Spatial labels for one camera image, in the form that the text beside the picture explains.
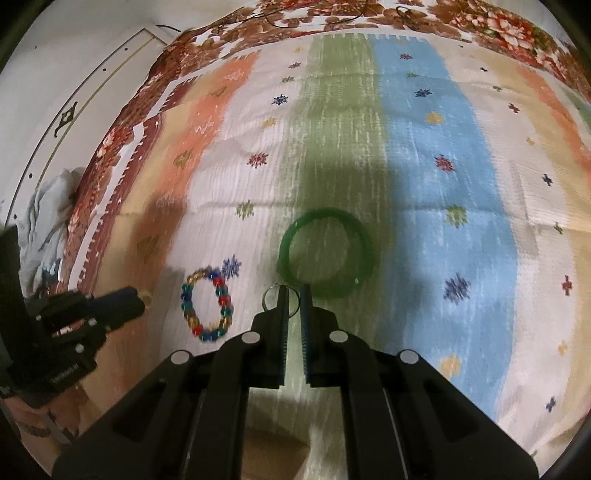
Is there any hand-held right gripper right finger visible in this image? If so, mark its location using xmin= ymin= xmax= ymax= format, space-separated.
xmin=299 ymin=284 xmax=540 ymax=480

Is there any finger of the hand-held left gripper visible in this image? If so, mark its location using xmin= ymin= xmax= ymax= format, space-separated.
xmin=91 ymin=300 xmax=146 ymax=332
xmin=90 ymin=286 xmax=141 ymax=309

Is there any striped colourful cloth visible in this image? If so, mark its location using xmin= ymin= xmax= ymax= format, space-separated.
xmin=69 ymin=28 xmax=591 ymax=480

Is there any white headboard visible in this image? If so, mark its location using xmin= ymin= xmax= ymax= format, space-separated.
xmin=0 ymin=25 xmax=172 ymax=229

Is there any multicolour bead bracelet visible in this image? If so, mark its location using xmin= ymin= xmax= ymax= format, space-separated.
xmin=181 ymin=265 xmax=235 ymax=343

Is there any small silver ring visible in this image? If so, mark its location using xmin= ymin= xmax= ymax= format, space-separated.
xmin=262 ymin=282 xmax=299 ymax=319

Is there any red floral blanket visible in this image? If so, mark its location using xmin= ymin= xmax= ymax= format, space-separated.
xmin=18 ymin=0 xmax=591 ymax=444

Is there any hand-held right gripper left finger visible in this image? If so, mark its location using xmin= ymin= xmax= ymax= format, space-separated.
xmin=52 ymin=284 xmax=291 ymax=480

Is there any green jade bangle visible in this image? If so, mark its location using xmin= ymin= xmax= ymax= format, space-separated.
xmin=278 ymin=209 xmax=374 ymax=299

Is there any grey crumpled cloth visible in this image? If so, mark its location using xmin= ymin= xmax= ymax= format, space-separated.
xmin=17 ymin=167 xmax=85 ymax=296

